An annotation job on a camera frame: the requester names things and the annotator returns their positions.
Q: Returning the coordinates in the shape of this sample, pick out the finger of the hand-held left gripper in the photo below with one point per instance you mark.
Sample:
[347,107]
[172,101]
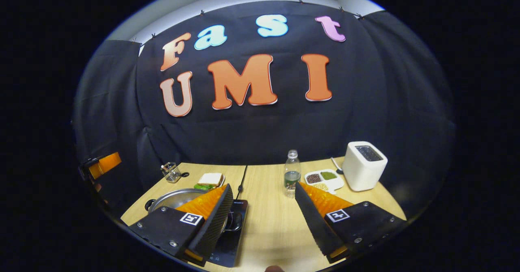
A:
[107,163]

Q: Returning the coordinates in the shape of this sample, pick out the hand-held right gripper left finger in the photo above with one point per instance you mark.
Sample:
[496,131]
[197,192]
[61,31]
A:
[213,229]

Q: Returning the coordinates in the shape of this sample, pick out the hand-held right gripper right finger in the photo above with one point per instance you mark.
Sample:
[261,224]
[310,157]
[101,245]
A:
[313,221]

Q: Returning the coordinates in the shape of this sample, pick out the black induction cooktop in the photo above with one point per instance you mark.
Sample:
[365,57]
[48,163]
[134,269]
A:
[229,247]

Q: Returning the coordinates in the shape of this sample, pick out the small pile of soybeans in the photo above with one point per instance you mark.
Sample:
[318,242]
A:
[321,186]

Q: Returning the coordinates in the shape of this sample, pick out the pile of dark red beans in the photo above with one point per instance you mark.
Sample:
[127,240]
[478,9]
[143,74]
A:
[313,178]

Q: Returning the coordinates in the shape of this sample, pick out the white divided dish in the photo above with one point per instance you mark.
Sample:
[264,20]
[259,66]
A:
[337,182]

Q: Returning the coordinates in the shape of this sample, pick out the pile of green mung beans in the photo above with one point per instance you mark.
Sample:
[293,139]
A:
[328,175]

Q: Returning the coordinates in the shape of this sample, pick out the sandwich with lettuce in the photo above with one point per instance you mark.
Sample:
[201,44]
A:
[210,178]

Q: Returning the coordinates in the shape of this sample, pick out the clear plastic water bottle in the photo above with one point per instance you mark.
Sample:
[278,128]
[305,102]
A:
[291,170]

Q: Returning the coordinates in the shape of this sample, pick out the small glass jar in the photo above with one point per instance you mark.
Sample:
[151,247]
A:
[172,173]

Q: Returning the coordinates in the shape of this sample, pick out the white toaster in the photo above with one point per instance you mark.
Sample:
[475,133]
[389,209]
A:
[361,174]

